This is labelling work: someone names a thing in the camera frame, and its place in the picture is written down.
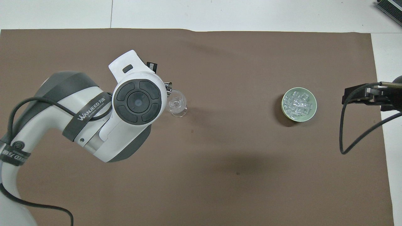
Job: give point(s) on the clear ice cubes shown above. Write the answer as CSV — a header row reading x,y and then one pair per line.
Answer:
x,y
297,103

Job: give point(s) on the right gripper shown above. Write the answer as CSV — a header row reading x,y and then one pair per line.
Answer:
x,y
392,99

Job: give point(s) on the grey ribbed device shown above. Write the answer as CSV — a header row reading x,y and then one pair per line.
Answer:
x,y
391,7

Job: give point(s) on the clear wine glass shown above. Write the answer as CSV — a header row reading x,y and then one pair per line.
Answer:
x,y
177,104

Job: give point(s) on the green bowl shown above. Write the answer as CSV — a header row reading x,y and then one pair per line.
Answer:
x,y
313,108

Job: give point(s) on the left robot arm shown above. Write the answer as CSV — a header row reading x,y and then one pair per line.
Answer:
x,y
94,131

